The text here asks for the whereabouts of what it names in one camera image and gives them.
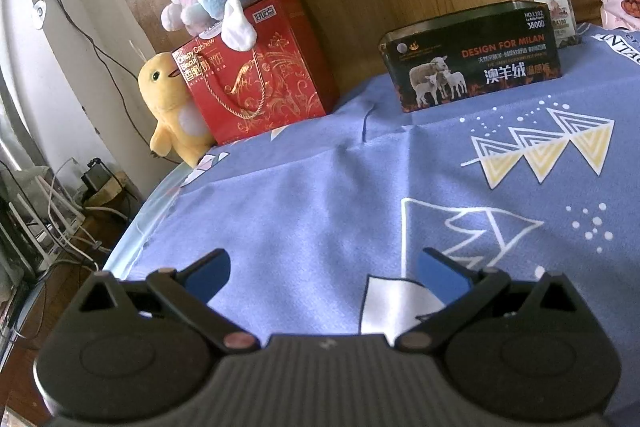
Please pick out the yellow plush toy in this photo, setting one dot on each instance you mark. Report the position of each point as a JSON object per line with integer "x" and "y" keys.
{"x": 170, "y": 117}

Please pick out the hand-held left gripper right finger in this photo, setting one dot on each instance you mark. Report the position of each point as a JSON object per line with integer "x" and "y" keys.
{"x": 442, "y": 279}

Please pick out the white router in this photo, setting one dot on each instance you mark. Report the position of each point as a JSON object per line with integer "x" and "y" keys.
{"x": 45, "y": 217}

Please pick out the red gift bag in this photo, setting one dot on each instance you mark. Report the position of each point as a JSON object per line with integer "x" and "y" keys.
{"x": 280, "y": 72}

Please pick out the white wall hook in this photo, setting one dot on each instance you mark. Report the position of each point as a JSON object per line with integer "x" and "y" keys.
{"x": 38, "y": 10}

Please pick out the blue printed tablecloth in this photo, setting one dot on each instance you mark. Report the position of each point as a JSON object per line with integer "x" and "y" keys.
{"x": 325, "y": 187}

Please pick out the black power adapter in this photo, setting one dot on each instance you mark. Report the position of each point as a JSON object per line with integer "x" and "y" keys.
{"x": 97, "y": 174}

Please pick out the dark rectangular tin box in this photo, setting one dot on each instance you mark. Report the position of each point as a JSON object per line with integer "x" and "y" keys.
{"x": 475, "y": 57}

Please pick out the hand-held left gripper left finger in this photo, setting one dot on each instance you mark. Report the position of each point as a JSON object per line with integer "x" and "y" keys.
{"x": 207, "y": 277}

